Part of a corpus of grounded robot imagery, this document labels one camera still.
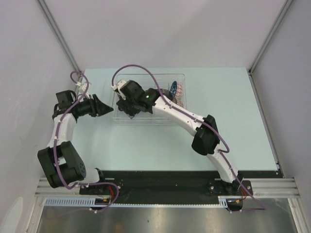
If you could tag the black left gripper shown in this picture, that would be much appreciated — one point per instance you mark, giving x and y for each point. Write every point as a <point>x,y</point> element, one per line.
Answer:
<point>100,108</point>

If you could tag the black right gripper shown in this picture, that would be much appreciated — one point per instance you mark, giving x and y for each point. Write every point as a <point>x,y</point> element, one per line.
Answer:
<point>125,106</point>

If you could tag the blue triangle pattern bowl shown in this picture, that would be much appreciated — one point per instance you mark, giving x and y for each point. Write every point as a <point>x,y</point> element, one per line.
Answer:
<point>176,90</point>

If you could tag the black yellow square plate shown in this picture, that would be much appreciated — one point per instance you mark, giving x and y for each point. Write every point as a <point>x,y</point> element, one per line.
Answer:
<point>167,94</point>

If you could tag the brown lattice pattern bowl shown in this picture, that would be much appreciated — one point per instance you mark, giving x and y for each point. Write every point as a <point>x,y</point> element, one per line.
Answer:
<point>179,103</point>

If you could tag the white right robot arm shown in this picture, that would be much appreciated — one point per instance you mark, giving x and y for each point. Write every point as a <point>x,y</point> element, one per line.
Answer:
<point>133,99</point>

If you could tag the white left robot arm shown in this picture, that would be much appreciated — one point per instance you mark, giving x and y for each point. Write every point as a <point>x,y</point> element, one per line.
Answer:
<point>60,161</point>

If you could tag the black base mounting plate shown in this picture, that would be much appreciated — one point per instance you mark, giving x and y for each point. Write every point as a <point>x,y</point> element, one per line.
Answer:
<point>206,183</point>

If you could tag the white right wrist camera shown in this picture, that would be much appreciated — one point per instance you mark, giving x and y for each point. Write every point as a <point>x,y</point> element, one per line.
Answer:
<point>117,88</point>

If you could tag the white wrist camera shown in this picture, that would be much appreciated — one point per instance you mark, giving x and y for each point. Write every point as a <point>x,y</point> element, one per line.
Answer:
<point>83,89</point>
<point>117,88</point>

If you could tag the white wire dish rack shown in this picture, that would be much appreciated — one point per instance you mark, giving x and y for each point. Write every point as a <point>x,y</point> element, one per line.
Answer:
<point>145,81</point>

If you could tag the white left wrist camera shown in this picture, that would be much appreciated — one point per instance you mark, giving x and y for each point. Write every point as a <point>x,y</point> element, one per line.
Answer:
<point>83,89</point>

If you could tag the white slotted cable duct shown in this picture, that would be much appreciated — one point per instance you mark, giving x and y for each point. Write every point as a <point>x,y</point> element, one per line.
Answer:
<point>77,202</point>

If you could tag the aluminium frame rail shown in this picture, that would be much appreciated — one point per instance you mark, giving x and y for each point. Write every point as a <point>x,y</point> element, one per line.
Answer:
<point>43,6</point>

